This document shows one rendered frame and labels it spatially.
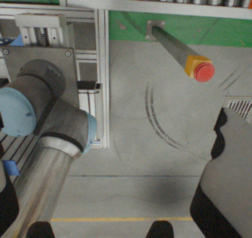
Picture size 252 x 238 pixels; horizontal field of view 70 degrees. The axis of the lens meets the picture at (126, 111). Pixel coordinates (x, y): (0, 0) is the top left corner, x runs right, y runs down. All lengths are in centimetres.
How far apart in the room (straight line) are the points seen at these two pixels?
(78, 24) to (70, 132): 108
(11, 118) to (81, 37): 106
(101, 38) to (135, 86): 61
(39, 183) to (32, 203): 4
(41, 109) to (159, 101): 153
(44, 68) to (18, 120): 19
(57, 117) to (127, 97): 139
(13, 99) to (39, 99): 6
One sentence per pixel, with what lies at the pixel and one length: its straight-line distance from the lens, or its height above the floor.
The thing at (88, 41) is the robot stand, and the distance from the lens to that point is 146.
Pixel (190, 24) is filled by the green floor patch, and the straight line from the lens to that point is 173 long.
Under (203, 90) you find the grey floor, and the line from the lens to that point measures 198.
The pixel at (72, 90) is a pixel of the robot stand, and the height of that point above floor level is 104.
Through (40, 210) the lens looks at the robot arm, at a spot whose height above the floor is 142.
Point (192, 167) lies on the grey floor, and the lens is 267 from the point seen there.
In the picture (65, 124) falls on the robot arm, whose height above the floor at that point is 125.
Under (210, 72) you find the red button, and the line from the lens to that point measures 69.
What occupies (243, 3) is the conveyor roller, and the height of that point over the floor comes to 54.
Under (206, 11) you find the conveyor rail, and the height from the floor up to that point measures 59.
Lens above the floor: 162
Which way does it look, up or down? 58 degrees down
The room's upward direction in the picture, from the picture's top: 177 degrees clockwise
